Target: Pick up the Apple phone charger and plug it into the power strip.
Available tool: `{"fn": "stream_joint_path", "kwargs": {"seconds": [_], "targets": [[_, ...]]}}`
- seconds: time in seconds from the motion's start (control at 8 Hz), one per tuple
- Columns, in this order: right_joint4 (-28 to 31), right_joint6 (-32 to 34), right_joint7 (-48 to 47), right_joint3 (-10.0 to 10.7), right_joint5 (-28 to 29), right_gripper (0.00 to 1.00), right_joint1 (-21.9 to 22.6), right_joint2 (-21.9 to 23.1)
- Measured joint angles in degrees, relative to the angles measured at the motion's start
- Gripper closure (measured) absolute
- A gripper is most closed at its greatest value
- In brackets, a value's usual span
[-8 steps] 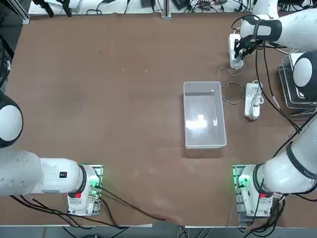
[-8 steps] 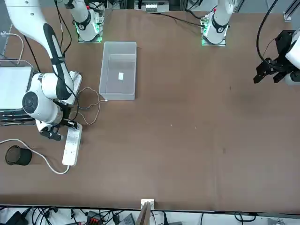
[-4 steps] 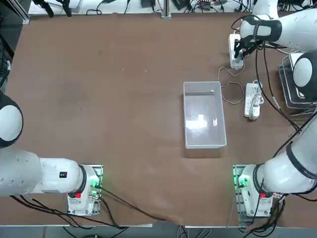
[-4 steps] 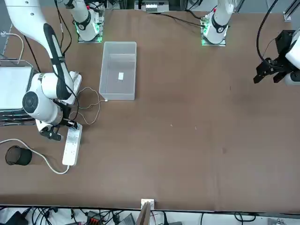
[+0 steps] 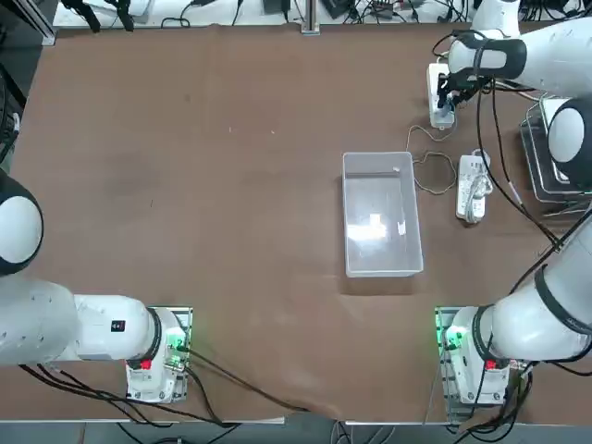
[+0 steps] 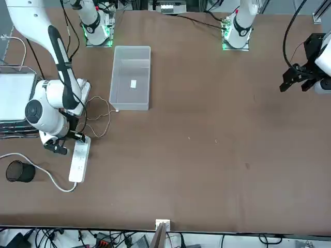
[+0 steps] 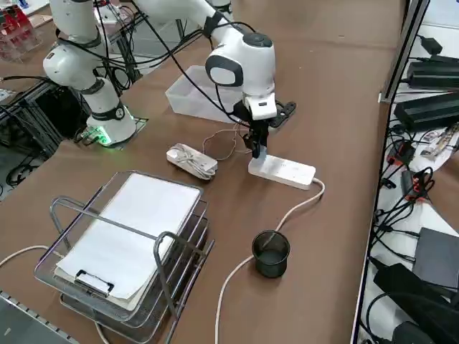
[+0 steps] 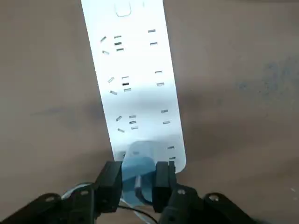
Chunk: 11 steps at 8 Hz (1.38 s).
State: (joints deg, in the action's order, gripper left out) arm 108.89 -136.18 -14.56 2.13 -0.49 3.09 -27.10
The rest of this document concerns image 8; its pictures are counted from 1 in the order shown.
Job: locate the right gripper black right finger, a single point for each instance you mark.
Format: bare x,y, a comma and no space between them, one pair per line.
164,186

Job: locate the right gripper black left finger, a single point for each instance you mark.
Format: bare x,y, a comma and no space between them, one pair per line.
109,186

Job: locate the long white power strip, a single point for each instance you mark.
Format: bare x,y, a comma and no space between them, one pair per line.
137,70

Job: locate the blue phone charger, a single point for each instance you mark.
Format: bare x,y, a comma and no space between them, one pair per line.
137,168

